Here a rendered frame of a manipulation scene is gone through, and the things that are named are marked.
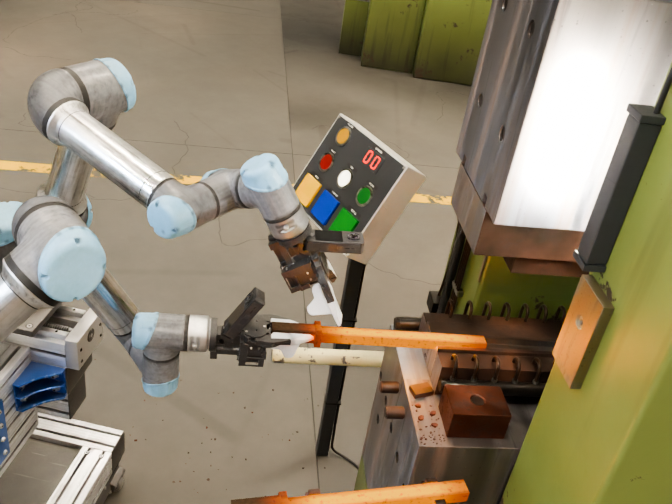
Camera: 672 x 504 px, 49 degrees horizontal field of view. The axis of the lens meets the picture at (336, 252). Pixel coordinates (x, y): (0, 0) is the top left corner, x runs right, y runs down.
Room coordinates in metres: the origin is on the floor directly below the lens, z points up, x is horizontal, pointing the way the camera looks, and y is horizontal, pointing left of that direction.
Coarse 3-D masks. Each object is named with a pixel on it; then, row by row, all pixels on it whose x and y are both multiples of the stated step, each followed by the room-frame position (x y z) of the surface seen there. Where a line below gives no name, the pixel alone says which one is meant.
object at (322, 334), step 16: (320, 336) 1.18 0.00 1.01; (336, 336) 1.20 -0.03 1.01; (352, 336) 1.20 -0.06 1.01; (368, 336) 1.21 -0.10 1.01; (384, 336) 1.22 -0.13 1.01; (400, 336) 1.23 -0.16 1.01; (416, 336) 1.24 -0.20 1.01; (432, 336) 1.25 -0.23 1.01; (448, 336) 1.26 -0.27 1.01; (464, 336) 1.27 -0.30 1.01; (480, 336) 1.28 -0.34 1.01
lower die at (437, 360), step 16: (432, 320) 1.34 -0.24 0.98; (448, 320) 1.35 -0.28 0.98; (464, 320) 1.36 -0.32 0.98; (480, 320) 1.37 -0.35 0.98; (496, 320) 1.38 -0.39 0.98; (512, 320) 1.39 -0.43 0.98; (528, 320) 1.40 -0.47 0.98; (560, 320) 1.42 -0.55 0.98; (496, 336) 1.30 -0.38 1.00; (512, 336) 1.32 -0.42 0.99; (528, 336) 1.33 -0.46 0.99; (544, 336) 1.34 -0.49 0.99; (432, 352) 1.25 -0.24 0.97; (448, 352) 1.22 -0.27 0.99; (464, 352) 1.23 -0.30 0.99; (480, 352) 1.24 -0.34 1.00; (496, 352) 1.24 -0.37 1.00; (512, 352) 1.25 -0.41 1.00; (528, 352) 1.26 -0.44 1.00; (544, 352) 1.27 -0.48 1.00; (432, 368) 1.22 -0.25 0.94; (448, 368) 1.18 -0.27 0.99; (464, 368) 1.18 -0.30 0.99; (480, 368) 1.19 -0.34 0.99; (512, 368) 1.21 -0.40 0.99; (528, 368) 1.21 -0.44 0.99; (544, 368) 1.22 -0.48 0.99; (432, 384) 1.20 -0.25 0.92
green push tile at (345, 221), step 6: (342, 210) 1.68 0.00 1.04; (342, 216) 1.67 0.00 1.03; (348, 216) 1.66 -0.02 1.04; (354, 216) 1.66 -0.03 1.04; (336, 222) 1.67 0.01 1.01; (342, 222) 1.66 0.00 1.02; (348, 222) 1.64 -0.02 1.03; (354, 222) 1.63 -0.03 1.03; (330, 228) 1.67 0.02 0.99; (336, 228) 1.66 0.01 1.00; (342, 228) 1.64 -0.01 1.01; (348, 228) 1.63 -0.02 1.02; (354, 228) 1.63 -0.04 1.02
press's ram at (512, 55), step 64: (512, 0) 1.31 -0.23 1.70; (576, 0) 1.13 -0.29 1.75; (640, 0) 1.15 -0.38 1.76; (512, 64) 1.23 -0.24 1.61; (576, 64) 1.13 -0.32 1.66; (640, 64) 1.15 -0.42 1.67; (512, 128) 1.16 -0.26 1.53; (576, 128) 1.14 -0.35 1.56; (512, 192) 1.13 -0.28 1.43; (576, 192) 1.15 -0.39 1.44
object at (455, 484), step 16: (272, 496) 0.79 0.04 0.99; (304, 496) 0.81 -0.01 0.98; (320, 496) 0.81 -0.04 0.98; (336, 496) 0.82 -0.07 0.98; (352, 496) 0.82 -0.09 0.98; (368, 496) 0.83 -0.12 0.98; (384, 496) 0.83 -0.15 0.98; (400, 496) 0.84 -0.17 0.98; (416, 496) 0.84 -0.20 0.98; (432, 496) 0.85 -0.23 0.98; (448, 496) 0.86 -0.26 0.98; (464, 496) 0.87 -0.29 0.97
